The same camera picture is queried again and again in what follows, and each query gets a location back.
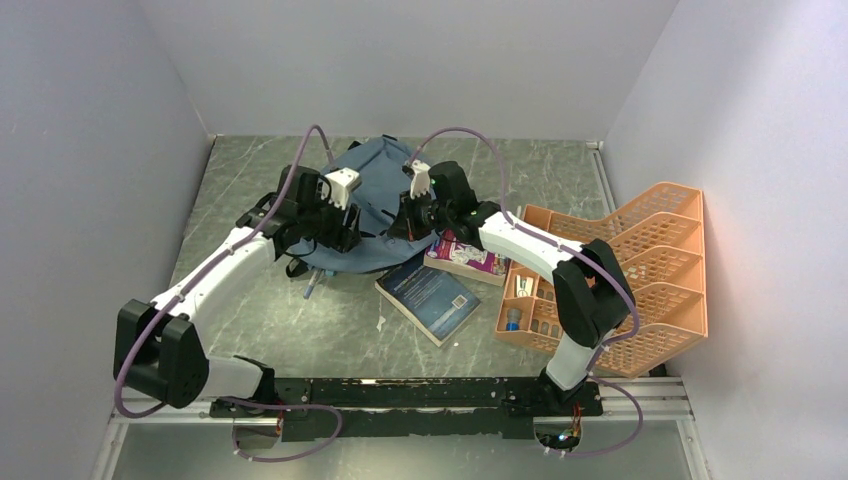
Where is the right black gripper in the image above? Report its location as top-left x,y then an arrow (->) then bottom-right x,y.
387,186 -> 454,242

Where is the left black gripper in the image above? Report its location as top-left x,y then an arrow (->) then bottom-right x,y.
298,187 -> 362,253

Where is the blue-grey backpack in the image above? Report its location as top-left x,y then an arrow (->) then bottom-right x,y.
278,135 -> 436,278

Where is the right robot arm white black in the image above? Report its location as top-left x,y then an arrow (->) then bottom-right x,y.
388,160 -> 638,414

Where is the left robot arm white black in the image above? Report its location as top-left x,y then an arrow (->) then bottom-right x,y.
113,165 -> 361,417

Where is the purple illustrated book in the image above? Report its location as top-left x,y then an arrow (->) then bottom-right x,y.
423,230 -> 509,286

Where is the blue pen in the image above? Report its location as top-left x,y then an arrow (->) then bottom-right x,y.
303,269 -> 322,300

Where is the dark blue book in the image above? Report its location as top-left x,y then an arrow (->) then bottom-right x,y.
375,253 -> 481,347

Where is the blue-capped item in organizer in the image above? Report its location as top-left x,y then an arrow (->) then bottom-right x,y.
505,308 -> 523,331

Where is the orange plastic desk organizer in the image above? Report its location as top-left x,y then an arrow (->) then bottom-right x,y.
522,182 -> 708,378

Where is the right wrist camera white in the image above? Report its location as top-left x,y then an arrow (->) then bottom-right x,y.
403,160 -> 431,200

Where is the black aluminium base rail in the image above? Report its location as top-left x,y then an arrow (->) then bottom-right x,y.
111,376 -> 694,442

